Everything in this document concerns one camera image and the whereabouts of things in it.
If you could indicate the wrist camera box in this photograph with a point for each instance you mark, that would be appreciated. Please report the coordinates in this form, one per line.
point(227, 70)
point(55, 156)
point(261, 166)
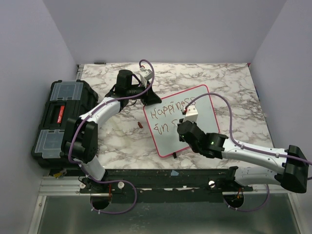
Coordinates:
point(145, 75)
point(190, 114)

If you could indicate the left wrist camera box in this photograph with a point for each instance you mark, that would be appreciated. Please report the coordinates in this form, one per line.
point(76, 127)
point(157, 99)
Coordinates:
point(145, 75)

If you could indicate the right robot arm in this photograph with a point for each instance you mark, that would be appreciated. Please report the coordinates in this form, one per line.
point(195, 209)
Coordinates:
point(285, 167)

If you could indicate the pink framed whiteboard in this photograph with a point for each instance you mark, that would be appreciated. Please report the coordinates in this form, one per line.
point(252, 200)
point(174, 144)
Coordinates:
point(162, 118)

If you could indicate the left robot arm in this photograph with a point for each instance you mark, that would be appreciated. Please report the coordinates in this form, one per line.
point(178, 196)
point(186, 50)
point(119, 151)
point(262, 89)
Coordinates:
point(80, 139)

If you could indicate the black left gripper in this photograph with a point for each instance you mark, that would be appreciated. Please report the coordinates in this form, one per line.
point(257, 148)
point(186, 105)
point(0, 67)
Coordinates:
point(149, 97)

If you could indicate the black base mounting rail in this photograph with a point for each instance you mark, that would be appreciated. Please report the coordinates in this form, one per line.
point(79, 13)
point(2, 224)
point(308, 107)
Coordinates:
point(165, 185)

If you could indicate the black plastic toolbox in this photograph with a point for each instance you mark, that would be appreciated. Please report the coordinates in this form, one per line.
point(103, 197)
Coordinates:
point(66, 99)

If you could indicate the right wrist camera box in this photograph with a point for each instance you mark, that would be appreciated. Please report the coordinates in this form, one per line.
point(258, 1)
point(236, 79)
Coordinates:
point(190, 114)

